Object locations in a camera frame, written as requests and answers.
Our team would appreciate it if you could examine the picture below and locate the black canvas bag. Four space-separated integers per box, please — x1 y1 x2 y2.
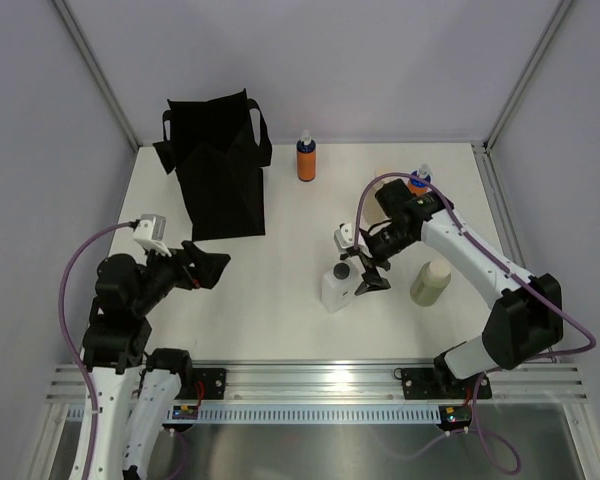
153 90 273 241

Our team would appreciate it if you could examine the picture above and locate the right aluminium frame post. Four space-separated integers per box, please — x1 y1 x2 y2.
482 0 578 155

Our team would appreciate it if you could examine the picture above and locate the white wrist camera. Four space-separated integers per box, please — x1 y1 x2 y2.
132 214 172 257
334 223 368 261

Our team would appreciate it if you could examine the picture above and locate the right side aluminium rail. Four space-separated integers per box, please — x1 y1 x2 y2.
471 142 526 267

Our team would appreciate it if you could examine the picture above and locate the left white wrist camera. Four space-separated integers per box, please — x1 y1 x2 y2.
132 214 172 257

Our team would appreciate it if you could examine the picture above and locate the left aluminium frame post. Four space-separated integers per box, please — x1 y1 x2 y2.
49 0 141 152

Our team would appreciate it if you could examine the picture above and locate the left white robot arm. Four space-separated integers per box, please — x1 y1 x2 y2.
70 241 230 479

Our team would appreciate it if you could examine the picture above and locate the orange spray bottle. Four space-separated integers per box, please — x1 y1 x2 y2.
407 164 431 196
296 130 317 182

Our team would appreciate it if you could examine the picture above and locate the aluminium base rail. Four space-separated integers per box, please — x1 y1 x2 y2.
44 360 589 404

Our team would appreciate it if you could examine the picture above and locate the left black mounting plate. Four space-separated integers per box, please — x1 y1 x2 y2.
176 368 227 401

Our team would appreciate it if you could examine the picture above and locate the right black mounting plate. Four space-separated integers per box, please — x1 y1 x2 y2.
393 367 492 400

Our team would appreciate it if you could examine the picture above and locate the aluminium frame post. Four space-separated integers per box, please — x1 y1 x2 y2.
482 0 578 155
49 0 141 152

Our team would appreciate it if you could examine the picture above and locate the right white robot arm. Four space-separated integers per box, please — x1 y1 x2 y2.
334 179 564 397

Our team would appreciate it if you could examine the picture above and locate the white square bottle black cap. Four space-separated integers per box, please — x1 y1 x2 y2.
321 260 359 313

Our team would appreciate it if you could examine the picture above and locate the pale green round bottle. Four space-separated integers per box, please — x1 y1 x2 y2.
410 258 451 307

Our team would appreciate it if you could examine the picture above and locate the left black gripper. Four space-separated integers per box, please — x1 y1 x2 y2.
132 239 229 316

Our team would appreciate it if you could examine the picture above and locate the white slotted cable duct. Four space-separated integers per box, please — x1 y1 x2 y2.
164 404 441 425

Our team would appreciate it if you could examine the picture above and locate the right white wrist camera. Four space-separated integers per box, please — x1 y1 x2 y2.
334 223 368 261

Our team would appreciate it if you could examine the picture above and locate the beige pump bottle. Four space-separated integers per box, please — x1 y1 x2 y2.
362 177 391 226

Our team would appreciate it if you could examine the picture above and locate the black mounting plate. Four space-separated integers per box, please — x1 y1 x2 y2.
393 367 492 400
176 368 227 401

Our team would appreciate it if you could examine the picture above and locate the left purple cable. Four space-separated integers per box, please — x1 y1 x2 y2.
59 222 191 480

